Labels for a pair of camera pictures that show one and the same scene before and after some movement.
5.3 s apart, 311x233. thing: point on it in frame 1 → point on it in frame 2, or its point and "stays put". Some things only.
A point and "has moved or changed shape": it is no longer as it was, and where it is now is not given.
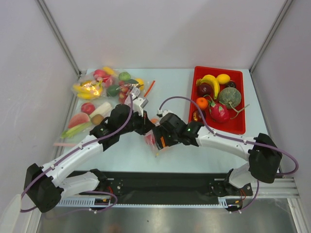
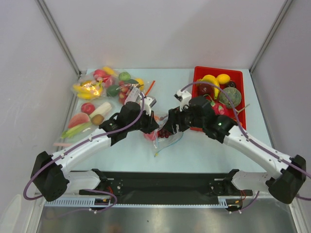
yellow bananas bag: x=88 y=89 stays put
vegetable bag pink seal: x=88 y=114 stays put
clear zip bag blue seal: x=149 y=138 has moved or changed shape
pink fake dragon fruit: x=218 y=112 stays put
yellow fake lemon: x=223 y=78 stays put
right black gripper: x=158 y=135 → x=175 y=120
